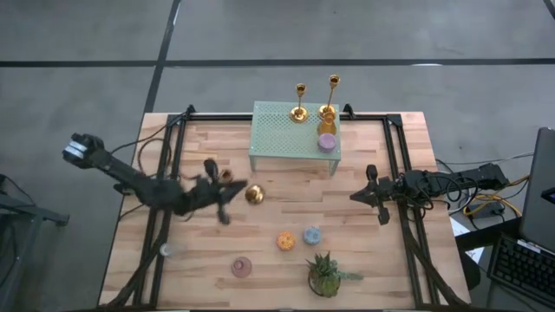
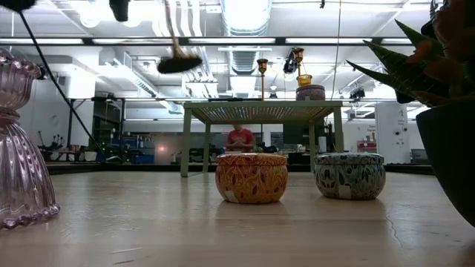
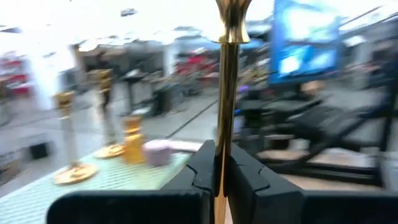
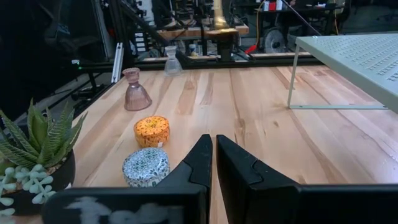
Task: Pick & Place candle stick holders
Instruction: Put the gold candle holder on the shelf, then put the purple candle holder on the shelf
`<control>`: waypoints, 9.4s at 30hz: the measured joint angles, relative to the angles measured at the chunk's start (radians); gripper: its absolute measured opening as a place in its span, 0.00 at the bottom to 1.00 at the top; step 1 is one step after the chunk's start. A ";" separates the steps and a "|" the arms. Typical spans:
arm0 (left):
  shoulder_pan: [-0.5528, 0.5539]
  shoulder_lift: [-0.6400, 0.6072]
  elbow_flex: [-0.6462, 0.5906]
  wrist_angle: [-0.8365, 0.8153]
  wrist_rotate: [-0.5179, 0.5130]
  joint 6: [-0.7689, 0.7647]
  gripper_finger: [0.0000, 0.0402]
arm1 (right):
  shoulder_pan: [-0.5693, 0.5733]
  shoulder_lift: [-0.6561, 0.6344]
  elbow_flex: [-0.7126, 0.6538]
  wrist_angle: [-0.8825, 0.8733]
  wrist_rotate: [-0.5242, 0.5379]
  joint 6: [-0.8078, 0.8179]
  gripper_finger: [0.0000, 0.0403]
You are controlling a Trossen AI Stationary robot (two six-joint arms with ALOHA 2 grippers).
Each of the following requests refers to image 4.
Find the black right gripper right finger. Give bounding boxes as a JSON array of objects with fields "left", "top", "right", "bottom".
[{"left": 215, "top": 134, "right": 398, "bottom": 224}]

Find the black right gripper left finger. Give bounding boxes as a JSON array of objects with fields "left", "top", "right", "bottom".
[{"left": 42, "top": 133, "right": 214, "bottom": 224}]

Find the orange patterned candle tin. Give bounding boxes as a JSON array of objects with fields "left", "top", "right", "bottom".
[{"left": 133, "top": 115, "right": 171, "bottom": 149}]

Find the pink ribbed glass candle holder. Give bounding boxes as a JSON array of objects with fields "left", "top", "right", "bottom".
[{"left": 121, "top": 67, "right": 154, "bottom": 112}]

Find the short brass saucer candle holder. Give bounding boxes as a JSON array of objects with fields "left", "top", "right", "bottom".
[{"left": 211, "top": 0, "right": 239, "bottom": 32}]

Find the blue white floral candle tin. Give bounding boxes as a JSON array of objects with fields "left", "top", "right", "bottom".
[{"left": 121, "top": 147, "right": 171, "bottom": 189}]

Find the black plant pot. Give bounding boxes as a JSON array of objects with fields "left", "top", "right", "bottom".
[{"left": 0, "top": 148, "right": 76, "bottom": 216}]

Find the white aluminium bar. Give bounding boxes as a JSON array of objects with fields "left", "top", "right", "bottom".
[{"left": 111, "top": 42, "right": 125, "bottom": 85}]

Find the wooden background table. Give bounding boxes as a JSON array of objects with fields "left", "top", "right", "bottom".
[{"left": 156, "top": 24, "right": 250, "bottom": 40}]

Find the green succulent plant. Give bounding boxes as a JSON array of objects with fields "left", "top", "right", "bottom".
[{"left": 0, "top": 98, "right": 89, "bottom": 224}]

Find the green perforated metal shelf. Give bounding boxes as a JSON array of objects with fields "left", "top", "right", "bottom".
[{"left": 286, "top": 33, "right": 398, "bottom": 114}]

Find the yellow cable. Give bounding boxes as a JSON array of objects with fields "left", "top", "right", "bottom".
[{"left": 254, "top": 0, "right": 261, "bottom": 48}]

